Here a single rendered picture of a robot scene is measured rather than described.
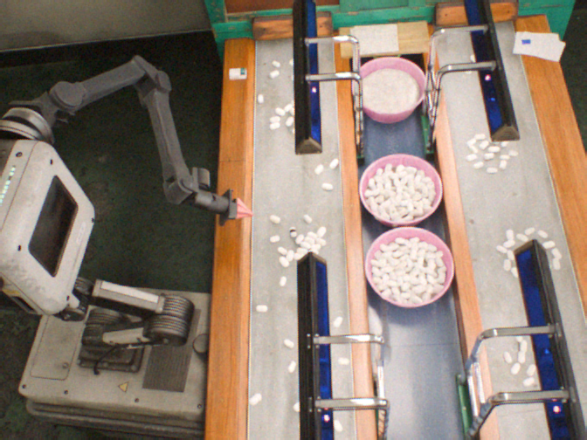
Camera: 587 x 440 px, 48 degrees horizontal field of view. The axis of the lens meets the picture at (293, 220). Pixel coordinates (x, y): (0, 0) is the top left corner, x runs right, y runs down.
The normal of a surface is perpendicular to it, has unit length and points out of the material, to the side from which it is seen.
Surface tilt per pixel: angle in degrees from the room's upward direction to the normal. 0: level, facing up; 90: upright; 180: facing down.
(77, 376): 0
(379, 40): 0
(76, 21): 90
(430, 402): 0
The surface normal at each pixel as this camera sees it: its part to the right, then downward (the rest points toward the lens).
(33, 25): 0.04, 0.86
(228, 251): -0.09, -0.50
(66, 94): 0.68, -0.48
